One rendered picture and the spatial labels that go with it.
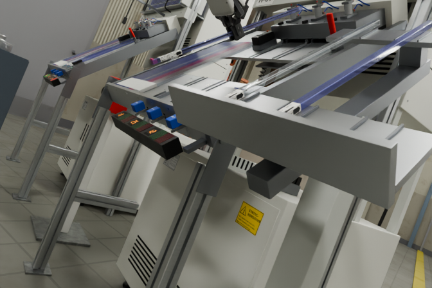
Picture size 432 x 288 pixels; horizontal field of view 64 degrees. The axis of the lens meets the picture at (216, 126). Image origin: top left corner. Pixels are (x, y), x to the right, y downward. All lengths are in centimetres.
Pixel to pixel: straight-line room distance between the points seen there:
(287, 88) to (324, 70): 13
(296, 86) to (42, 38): 431
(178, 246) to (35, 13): 434
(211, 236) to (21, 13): 408
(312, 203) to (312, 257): 8
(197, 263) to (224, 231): 14
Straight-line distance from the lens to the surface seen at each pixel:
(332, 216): 59
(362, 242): 124
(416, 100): 128
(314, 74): 86
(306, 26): 115
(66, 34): 504
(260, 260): 93
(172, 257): 70
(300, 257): 60
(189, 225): 68
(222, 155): 66
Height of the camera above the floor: 70
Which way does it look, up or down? 2 degrees up
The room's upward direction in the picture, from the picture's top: 22 degrees clockwise
